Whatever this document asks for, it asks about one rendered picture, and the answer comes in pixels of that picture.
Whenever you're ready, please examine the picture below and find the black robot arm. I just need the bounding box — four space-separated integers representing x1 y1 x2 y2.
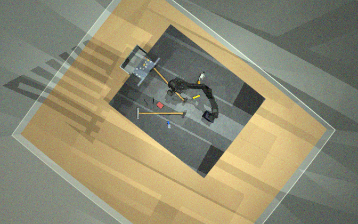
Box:
168 79 219 121

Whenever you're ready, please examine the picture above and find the red rectangular block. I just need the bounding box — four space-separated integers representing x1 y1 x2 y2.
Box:
157 102 164 109

